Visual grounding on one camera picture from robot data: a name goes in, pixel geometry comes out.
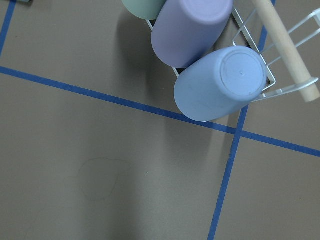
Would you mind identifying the green plastic cup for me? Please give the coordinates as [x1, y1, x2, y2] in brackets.
[122, 0, 166, 20]

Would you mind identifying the wooden rack handle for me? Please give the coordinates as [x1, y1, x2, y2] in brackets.
[252, 0, 320, 103]

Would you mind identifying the purple plastic cup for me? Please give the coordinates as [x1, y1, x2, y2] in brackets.
[151, 0, 234, 69]

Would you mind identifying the blue plastic cup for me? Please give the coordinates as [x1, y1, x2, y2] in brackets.
[174, 46, 267, 122]

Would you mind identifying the white wire cup rack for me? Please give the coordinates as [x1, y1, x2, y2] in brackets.
[146, 7, 320, 123]

